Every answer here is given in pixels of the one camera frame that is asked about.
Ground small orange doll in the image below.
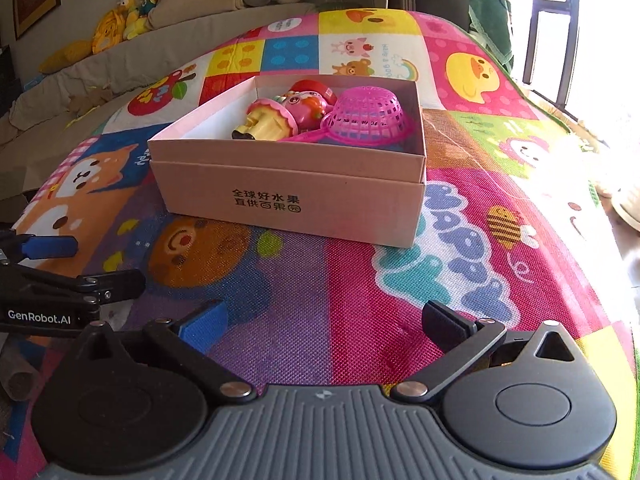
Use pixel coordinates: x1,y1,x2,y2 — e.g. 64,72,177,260
117,0,140,41

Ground yellow plush cushion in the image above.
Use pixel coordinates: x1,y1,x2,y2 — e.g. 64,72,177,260
39,40,96,73

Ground cartoon boy doll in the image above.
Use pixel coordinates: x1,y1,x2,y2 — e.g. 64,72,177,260
127,0,167,36

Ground pink cardboard box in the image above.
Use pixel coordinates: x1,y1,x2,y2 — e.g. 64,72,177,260
147,75,427,249

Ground yellow tiger plush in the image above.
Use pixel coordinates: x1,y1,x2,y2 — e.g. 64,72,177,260
91,7,133,56

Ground green printed towel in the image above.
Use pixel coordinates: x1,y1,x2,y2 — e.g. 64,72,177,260
467,0,513,73

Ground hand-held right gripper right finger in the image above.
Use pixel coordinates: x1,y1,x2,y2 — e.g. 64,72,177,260
390,300,576,406

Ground beige cushion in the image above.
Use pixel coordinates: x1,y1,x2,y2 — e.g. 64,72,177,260
150,0,246,31

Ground colourful cartoon play mat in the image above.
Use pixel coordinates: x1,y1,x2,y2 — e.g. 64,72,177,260
0,7,640,480

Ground small brown plush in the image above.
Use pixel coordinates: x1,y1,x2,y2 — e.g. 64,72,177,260
67,85,118,113

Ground yellow pink cupcake toy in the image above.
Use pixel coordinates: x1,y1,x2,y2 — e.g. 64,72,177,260
231,99,293,141

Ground red plastic toy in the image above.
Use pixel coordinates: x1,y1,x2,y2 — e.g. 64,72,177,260
290,79,337,107

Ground pink cartoon figure toy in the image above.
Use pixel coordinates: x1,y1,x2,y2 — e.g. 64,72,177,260
277,87,331,136

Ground beige sofa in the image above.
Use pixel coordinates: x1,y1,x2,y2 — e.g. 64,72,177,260
0,0,391,196

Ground dark brown plush toy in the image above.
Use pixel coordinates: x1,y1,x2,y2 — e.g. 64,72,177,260
0,345,42,402

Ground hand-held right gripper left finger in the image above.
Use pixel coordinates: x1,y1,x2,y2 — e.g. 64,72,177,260
75,298,256,406

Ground pink plastic basket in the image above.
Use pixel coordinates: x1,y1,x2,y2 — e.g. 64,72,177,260
280,86,417,148

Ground black window frame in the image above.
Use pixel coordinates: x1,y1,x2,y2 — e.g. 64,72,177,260
522,0,593,111

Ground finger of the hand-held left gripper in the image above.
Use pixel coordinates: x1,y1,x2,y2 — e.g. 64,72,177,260
0,230,79,262
75,268,147,303

